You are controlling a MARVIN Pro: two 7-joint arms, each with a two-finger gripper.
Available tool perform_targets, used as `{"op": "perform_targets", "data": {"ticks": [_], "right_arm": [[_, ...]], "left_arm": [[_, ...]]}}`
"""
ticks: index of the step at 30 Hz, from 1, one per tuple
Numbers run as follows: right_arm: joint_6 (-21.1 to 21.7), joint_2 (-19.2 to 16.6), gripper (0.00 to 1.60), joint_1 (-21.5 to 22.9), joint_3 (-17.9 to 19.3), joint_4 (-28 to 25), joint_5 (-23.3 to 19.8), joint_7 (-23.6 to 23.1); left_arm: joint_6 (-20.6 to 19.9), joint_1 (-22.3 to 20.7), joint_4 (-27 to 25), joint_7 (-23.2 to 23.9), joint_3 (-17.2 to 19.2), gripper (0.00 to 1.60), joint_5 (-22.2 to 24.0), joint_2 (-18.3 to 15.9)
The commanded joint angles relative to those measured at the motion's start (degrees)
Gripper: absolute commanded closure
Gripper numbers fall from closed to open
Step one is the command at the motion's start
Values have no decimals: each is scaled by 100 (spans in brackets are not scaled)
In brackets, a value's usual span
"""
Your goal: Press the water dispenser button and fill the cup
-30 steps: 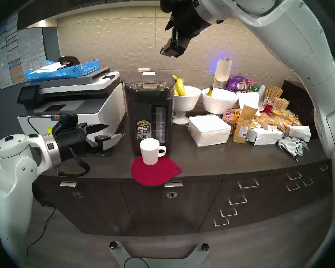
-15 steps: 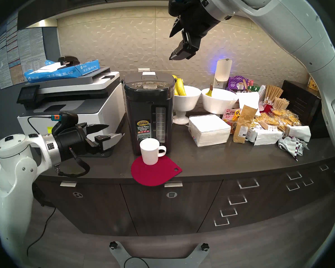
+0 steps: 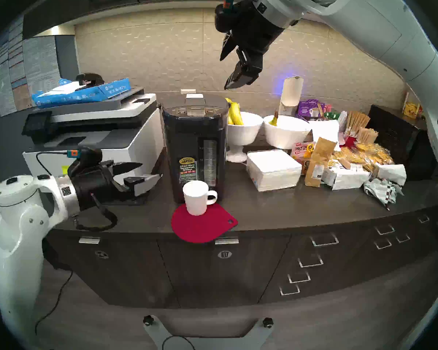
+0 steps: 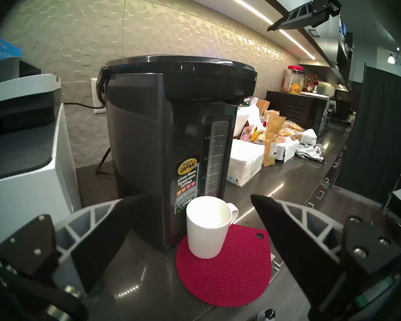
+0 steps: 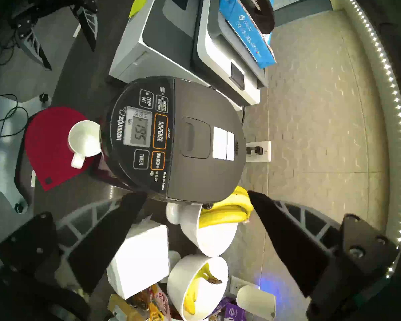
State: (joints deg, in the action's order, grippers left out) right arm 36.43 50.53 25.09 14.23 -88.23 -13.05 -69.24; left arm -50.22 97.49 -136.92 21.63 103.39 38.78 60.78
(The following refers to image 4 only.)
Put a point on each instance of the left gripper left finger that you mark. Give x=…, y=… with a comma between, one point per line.
x=87, y=243

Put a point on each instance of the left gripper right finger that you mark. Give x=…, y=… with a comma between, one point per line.
x=304, y=250

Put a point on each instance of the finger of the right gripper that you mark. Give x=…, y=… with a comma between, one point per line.
x=304, y=16

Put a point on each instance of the black hot water dispenser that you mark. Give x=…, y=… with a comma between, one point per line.
x=147, y=139

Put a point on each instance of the under-cabinet light strip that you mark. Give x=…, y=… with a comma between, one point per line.
x=254, y=11

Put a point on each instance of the small sauce bottle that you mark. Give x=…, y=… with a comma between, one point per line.
x=308, y=83
x=315, y=86

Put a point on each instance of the glass jar red lid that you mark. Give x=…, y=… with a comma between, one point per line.
x=294, y=83

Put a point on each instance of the black star knob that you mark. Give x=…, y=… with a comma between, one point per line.
x=266, y=314

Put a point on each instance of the red silicone mat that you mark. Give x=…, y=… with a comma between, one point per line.
x=234, y=277

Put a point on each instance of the dark lower cabinet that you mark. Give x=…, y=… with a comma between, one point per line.
x=329, y=176

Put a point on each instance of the white grey office printer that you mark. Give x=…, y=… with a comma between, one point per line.
x=20, y=190

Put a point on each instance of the black microwave oven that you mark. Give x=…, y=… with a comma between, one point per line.
x=297, y=109

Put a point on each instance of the ceiling spot lamp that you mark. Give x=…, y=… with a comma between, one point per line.
x=391, y=59

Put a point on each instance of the tall wooden stir sticks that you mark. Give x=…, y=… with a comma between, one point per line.
x=263, y=104

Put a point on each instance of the white ceramic mug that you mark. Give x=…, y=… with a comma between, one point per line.
x=207, y=236

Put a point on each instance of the checked kitchen cloth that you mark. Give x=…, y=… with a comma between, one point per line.
x=310, y=151

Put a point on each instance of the flat white paper pouch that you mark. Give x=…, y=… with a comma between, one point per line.
x=287, y=149

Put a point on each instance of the short wooden stir sticks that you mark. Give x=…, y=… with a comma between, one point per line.
x=272, y=113

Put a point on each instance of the white napkin stack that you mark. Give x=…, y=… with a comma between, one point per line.
x=244, y=163

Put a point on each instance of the upright white paper bag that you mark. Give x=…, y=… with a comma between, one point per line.
x=255, y=116

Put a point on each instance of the clear bag yellow crackers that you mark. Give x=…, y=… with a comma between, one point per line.
x=292, y=128

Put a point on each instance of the crumpled white paper bag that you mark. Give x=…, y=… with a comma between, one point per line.
x=309, y=136

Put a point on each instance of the brown paper coffee bag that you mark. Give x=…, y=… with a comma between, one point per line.
x=272, y=139

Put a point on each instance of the yellow plastic clip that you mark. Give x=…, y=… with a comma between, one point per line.
x=258, y=134

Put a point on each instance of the red snack packet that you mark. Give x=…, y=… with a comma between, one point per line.
x=246, y=133

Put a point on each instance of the black curtain partition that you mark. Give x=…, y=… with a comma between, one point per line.
x=377, y=129

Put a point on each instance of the white wall outlet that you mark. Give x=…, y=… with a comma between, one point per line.
x=94, y=96

